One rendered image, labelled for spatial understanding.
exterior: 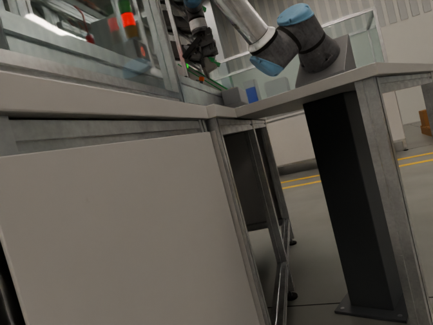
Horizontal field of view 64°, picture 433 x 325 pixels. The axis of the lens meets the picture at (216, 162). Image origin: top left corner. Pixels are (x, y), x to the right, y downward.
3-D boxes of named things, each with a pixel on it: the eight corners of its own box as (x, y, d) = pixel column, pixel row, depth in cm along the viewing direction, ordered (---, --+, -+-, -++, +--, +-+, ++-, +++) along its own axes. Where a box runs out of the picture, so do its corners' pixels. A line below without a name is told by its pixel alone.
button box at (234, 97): (248, 104, 155) (245, 90, 154) (241, 101, 134) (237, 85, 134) (233, 108, 156) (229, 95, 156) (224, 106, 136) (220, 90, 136)
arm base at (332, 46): (343, 38, 130) (332, 18, 125) (335, 68, 124) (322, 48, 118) (308, 49, 141) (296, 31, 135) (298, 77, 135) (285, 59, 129)
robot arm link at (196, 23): (186, 21, 150) (192, 26, 158) (189, 31, 151) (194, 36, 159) (203, 15, 149) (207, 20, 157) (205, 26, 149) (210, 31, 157)
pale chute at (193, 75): (226, 98, 188) (230, 90, 186) (217, 97, 176) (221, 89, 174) (185, 73, 194) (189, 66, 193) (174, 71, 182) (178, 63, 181)
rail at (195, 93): (240, 117, 171) (234, 95, 170) (185, 113, 85) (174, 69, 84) (229, 120, 172) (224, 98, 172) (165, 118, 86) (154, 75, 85)
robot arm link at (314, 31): (330, 28, 122) (313, -3, 114) (305, 57, 122) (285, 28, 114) (309, 25, 132) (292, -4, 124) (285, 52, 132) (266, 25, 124)
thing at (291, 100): (437, 70, 147) (436, 63, 147) (378, 74, 80) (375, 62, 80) (292, 111, 194) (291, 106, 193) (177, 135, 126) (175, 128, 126)
